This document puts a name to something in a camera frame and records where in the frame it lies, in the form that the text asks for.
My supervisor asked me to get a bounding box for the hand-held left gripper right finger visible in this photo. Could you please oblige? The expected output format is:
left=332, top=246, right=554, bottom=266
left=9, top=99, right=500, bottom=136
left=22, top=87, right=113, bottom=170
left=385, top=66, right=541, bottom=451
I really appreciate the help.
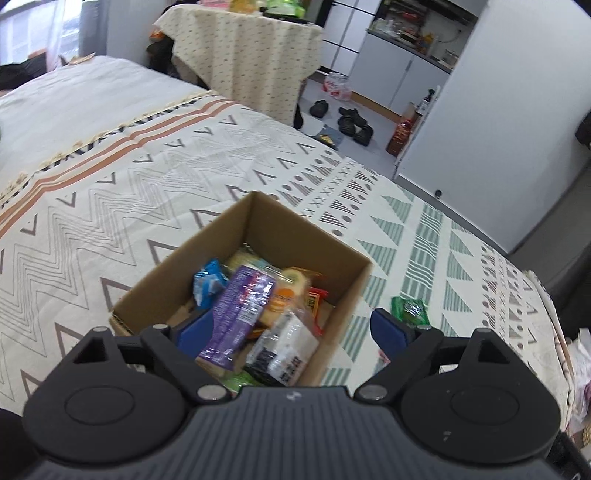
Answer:
left=353, top=308, right=514, bottom=403

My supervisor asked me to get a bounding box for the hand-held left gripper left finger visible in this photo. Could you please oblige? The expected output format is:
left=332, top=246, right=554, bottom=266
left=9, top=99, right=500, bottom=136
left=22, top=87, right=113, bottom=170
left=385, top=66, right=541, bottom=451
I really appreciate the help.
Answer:
left=69, top=309, right=232, bottom=404

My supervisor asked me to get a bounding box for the long purple snack packet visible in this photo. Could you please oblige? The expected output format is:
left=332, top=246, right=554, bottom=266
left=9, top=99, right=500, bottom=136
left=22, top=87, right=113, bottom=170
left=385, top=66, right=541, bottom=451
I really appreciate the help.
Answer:
left=196, top=265, right=277, bottom=370

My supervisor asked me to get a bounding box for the blue wafer packet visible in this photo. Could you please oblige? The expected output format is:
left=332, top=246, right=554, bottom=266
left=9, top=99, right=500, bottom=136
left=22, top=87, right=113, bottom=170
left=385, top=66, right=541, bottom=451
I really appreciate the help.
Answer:
left=192, top=258, right=230, bottom=309

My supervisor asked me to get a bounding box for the small orange snack packet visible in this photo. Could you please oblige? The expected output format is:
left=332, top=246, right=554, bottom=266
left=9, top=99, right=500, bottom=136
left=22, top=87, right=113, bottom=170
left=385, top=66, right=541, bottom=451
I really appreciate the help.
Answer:
left=304, top=285, right=330, bottom=334

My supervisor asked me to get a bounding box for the pale biscuit packet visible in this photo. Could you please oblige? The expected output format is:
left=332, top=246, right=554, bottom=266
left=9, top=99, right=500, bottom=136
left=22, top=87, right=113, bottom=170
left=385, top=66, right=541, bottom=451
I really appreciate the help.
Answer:
left=226, top=248, right=273, bottom=278

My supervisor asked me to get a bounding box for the white and black snack packet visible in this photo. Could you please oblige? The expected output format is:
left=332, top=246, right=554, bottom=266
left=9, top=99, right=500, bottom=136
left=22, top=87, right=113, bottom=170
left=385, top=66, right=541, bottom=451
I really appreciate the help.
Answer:
left=243, top=311, right=321, bottom=388

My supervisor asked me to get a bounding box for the orange bread packet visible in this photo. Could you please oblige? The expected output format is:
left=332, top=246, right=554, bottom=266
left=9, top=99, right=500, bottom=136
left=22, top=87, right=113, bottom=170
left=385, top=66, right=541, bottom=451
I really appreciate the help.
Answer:
left=258, top=266, right=324, bottom=329

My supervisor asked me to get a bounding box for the cardboard box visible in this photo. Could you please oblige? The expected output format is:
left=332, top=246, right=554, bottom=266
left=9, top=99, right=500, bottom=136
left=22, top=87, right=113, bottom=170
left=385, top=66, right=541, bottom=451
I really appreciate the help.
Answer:
left=108, top=191, right=374, bottom=389

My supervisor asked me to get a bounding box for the dark green snack packet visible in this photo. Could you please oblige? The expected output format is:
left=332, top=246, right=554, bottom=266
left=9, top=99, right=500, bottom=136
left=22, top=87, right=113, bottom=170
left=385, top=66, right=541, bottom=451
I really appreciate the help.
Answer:
left=390, top=296, right=430, bottom=326

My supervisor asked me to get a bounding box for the green snack packet with rings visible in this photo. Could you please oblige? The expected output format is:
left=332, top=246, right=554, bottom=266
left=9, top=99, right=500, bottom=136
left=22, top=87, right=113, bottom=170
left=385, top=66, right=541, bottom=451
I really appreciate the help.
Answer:
left=226, top=371, right=262, bottom=393

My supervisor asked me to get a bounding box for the patterned bed blanket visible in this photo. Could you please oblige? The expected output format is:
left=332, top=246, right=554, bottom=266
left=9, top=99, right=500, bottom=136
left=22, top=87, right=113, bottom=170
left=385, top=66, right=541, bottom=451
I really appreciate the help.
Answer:
left=0, top=55, right=574, bottom=418

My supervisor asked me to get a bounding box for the white plastic bag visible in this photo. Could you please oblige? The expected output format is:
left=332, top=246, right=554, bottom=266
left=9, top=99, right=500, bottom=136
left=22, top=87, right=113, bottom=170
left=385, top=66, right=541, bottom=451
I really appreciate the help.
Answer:
left=565, top=328, right=591, bottom=417

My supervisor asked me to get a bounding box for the amber oil bottle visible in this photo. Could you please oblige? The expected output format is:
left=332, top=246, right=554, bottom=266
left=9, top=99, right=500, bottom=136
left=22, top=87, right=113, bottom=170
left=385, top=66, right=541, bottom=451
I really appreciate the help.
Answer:
left=385, top=119, right=414, bottom=156

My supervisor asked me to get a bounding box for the tall white cabinet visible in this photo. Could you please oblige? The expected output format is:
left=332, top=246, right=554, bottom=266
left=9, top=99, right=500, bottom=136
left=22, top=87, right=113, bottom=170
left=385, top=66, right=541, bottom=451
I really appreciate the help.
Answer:
left=393, top=0, right=591, bottom=253

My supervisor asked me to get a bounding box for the pack of water bottles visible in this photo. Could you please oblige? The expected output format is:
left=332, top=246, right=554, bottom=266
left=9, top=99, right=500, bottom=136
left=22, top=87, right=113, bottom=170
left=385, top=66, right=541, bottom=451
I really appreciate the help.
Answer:
left=322, top=72, right=354, bottom=101

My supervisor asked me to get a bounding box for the grey kitchen cabinet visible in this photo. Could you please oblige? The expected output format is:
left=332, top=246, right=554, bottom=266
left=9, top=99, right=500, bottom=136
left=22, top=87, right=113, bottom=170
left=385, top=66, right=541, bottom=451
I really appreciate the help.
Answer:
left=348, top=31, right=456, bottom=117

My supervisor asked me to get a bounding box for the table with dotted cloth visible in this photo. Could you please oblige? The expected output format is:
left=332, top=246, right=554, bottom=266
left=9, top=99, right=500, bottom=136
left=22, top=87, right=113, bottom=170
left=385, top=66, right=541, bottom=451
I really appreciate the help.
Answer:
left=152, top=0, right=324, bottom=128

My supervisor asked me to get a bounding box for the dark clothes pile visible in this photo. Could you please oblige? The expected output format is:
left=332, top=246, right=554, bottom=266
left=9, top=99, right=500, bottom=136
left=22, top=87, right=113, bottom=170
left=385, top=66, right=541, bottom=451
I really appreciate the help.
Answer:
left=147, top=28, right=179, bottom=77

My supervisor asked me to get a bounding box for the white panelled refrigerator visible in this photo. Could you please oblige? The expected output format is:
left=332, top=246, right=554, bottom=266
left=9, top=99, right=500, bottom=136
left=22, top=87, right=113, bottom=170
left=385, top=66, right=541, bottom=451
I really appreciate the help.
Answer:
left=318, top=0, right=380, bottom=75

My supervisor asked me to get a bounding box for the dark cloth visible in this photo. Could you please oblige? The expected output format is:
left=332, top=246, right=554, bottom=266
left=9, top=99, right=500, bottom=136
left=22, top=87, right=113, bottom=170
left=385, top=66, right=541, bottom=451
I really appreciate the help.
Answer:
left=0, top=57, right=49, bottom=91

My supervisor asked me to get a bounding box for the green snack bag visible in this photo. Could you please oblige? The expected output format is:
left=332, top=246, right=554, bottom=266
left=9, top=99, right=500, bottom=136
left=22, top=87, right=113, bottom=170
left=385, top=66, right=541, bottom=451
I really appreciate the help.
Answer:
left=265, top=0, right=306, bottom=15

